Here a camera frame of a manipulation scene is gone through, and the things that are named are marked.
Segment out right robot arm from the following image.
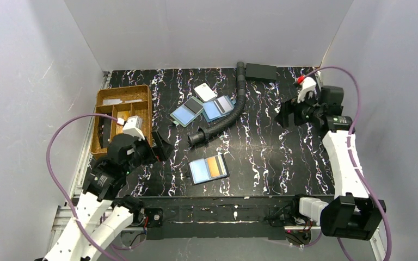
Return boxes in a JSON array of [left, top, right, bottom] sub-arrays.
[[277, 86, 386, 240]]

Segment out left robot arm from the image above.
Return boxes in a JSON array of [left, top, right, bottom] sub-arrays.
[[41, 113, 171, 260]]

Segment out black card in tray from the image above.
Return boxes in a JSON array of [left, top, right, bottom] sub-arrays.
[[97, 117, 112, 148]]

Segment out gold cards in tray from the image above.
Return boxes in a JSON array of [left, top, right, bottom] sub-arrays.
[[117, 111, 130, 121]]

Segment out green card holder open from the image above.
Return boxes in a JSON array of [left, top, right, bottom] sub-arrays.
[[170, 97, 204, 127]]

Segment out white card in tray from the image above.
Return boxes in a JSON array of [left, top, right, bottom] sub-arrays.
[[101, 98, 143, 105]]

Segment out gold card in holder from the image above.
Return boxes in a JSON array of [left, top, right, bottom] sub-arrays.
[[206, 155, 226, 178]]

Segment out blue card holder open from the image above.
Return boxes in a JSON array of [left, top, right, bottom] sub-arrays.
[[202, 95, 236, 122]]

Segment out white card case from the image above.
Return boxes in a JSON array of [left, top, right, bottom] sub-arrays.
[[194, 83, 217, 103]]

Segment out black box at back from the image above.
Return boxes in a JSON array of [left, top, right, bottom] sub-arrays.
[[245, 63, 277, 82]]

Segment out woven wicker tray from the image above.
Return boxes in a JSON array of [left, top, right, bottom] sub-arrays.
[[90, 85, 153, 159]]

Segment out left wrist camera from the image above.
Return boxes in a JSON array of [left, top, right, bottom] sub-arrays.
[[116, 115, 145, 140]]

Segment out black corrugated hose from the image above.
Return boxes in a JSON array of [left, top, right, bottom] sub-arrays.
[[188, 61, 248, 147]]

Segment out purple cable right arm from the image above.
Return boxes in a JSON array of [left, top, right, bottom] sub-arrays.
[[295, 66, 393, 261]]

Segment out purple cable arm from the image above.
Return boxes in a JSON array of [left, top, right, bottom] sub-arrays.
[[295, 66, 393, 261], [46, 114, 138, 261]]

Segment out aluminium frame rail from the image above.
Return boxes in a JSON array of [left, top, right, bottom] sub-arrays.
[[45, 204, 388, 261]]

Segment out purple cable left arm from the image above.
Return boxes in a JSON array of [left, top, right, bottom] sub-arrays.
[[46, 114, 138, 261]]

